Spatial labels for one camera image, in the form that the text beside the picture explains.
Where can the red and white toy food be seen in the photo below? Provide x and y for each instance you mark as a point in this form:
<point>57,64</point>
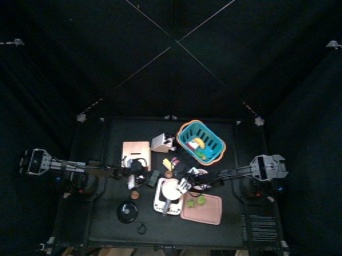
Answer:
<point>193,145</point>

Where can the small dark cup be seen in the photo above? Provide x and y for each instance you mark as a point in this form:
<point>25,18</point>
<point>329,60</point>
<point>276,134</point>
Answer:
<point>204,171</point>

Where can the small brown toy food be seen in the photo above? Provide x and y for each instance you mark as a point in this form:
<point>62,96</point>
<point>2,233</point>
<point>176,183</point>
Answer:
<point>169,174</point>

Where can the pink cutting board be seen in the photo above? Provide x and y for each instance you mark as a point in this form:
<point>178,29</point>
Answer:
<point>206,211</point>

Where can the beige toy knife block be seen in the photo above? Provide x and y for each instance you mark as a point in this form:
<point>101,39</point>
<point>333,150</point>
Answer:
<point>160,142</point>

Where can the yellow toy banana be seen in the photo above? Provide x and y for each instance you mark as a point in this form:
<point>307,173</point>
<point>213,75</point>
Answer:
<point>201,142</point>

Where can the grey frame corner bracket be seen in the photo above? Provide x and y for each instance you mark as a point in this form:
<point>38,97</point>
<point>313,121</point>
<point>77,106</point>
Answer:
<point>81,117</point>
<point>333,44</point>
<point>17,42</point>
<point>259,121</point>

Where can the white toy stove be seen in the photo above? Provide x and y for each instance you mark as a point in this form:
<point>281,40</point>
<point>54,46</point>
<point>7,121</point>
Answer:
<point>158,204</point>

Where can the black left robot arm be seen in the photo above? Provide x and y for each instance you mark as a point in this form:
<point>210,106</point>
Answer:
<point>62,164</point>

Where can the green toy vegetable in basket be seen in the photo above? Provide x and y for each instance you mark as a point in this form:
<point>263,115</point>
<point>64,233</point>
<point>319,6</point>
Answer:
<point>201,155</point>

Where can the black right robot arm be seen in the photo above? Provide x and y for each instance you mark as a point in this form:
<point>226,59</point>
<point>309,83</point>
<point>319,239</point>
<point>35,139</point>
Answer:
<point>259,168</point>

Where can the pink toy food piece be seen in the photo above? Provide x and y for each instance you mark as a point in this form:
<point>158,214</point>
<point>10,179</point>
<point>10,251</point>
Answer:
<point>176,161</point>

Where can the dark round bowl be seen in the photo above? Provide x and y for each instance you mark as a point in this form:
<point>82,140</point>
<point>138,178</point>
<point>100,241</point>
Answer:
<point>128,212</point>

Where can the small brown round toy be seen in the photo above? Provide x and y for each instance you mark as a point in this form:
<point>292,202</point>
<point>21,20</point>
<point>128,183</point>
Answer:
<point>136,195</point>

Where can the teal basket with orange rim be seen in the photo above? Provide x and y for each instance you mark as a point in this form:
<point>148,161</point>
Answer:
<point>202,133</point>

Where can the dark grey block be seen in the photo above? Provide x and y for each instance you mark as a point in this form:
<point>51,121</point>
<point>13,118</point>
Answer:
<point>154,178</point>

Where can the yellow toy food piece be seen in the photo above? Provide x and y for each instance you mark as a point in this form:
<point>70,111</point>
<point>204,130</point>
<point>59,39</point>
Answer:
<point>168,164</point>

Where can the white text label sticker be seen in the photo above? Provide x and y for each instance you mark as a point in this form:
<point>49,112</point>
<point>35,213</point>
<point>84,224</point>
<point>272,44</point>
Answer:
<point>263,230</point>

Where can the green toy lettuce piece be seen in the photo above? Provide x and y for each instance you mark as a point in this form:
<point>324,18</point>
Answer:
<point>202,200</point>
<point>192,203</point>

